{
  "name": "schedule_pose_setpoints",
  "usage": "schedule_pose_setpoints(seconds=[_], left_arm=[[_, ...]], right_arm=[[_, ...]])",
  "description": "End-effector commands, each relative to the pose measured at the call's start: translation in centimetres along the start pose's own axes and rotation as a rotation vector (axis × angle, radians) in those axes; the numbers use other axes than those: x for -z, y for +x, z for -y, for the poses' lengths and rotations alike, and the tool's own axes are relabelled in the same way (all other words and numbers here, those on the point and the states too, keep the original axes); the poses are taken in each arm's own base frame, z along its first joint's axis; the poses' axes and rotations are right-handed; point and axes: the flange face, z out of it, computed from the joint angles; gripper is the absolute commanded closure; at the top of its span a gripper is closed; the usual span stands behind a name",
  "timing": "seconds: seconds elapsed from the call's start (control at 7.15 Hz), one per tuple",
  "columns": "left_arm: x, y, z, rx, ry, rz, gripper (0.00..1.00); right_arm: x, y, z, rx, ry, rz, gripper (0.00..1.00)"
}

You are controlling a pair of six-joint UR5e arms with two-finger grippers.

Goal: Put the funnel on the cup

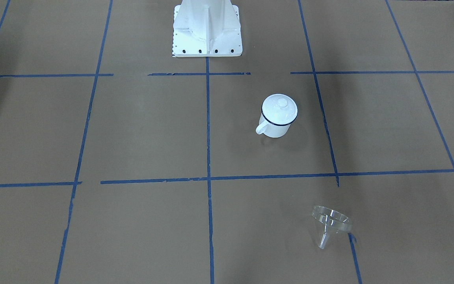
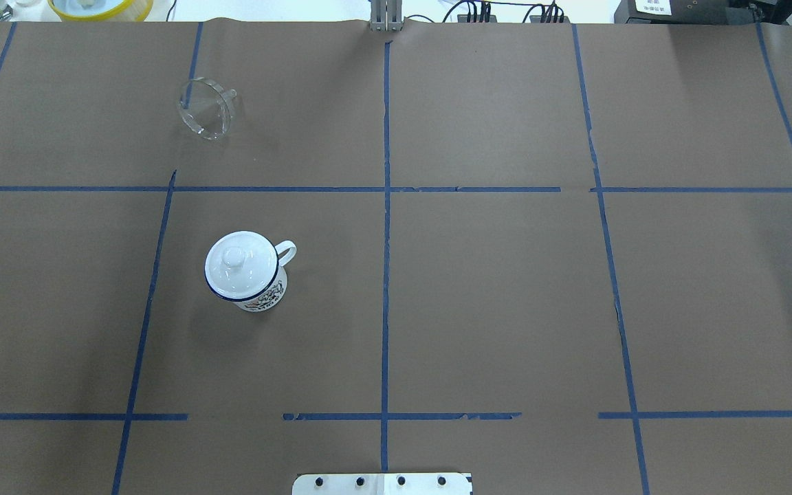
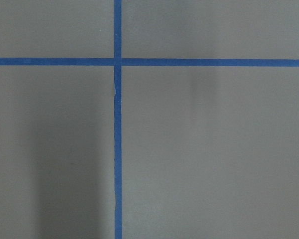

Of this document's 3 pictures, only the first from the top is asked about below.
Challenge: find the clear plastic funnel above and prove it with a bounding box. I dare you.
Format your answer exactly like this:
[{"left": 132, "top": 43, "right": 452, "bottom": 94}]
[{"left": 312, "top": 206, "right": 353, "bottom": 249}]

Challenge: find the white enamel mug lid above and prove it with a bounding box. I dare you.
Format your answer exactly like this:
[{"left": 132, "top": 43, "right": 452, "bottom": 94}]
[{"left": 261, "top": 94, "right": 298, "bottom": 126}]

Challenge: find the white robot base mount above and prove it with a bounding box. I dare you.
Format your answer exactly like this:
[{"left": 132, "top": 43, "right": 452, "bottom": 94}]
[{"left": 172, "top": 0, "right": 243, "bottom": 58}]

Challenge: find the white enamel mug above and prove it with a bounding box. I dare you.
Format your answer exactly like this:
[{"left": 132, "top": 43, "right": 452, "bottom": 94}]
[{"left": 255, "top": 113, "right": 297, "bottom": 138}]

